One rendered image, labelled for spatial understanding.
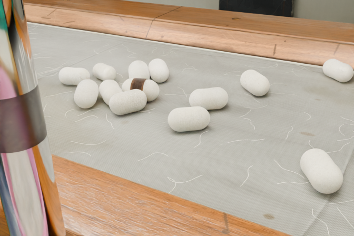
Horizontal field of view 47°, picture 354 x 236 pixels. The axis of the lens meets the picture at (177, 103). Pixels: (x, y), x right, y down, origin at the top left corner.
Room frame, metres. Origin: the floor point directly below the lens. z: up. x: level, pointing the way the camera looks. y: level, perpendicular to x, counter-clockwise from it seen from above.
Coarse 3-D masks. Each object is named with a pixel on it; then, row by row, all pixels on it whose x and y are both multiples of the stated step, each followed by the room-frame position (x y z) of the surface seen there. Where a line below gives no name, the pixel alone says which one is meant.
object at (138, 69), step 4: (132, 64) 0.41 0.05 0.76; (136, 64) 0.40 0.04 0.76; (140, 64) 0.40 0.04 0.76; (144, 64) 0.41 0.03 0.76; (132, 68) 0.40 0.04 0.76; (136, 68) 0.39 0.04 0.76; (140, 68) 0.39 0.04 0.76; (144, 68) 0.40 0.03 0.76; (148, 68) 0.41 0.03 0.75; (132, 72) 0.39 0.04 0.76; (136, 72) 0.39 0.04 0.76; (140, 72) 0.39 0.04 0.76; (144, 72) 0.39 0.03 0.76; (148, 72) 0.40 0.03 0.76; (132, 76) 0.39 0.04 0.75; (136, 76) 0.39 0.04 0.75; (140, 76) 0.39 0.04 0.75; (144, 76) 0.39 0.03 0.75; (148, 76) 0.39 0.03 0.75
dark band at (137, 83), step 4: (132, 80) 0.36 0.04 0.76; (136, 80) 0.36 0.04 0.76; (140, 80) 0.36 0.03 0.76; (144, 80) 0.36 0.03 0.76; (132, 84) 0.36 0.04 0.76; (136, 84) 0.36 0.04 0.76; (140, 84) 0.36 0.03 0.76; (132, 88) 0.35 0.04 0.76; (136, 88) 0.35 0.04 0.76; (140, 88) 0.35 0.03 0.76
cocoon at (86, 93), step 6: (78, 84) 0.36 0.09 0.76; (84, 84) 0.35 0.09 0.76; (90, 84) 0.36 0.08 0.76; (96, 84) 0.37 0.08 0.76; (78, 90) 0.34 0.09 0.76; (84, 90) 0.34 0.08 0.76; (90, 90) 0.35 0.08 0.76; (96, 90) 0.36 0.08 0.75; (78, 96) 0.34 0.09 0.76; (84, 96) 0.34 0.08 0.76; (90, 96) 0.34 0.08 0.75; (96, 96) 0.35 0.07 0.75; (78, 102) 0.34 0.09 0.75; (84, 102) 0.34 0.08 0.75; (90, 102) 0.34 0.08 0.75; (84, 108) 0.34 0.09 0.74
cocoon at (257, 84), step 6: (246, 72) 0.38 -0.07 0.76; (252, 72) 0.38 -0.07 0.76; (240, 78) 0.38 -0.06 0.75; (246, 78) 0.37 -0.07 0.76; (252, 78) 0.36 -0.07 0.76; (258, 78) 0.36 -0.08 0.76; (264, 78) 0.36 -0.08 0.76; (246, 84) 0.37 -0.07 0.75; (252, 84) 0.36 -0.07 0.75; (258, 84) 0.36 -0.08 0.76; (264, 84) 0.36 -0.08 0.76; (252, 90) 0.36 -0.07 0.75; (258, 90) 0.36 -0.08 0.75; (264, 90) 0.36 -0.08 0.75
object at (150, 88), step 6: (132, 78) 0.37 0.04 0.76; (126, 84) 0.36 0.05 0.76; (144, 84) 0.35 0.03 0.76; (150, 84) 0.35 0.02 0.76; (156, 84) 0.36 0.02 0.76; (126, 90) 0.36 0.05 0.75; (144, 90) 0.35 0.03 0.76; (150, 90) 0.35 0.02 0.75; (156, 90) 0.35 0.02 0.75; (150, 96) 0.35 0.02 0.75; (156, 96) 0.35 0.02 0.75
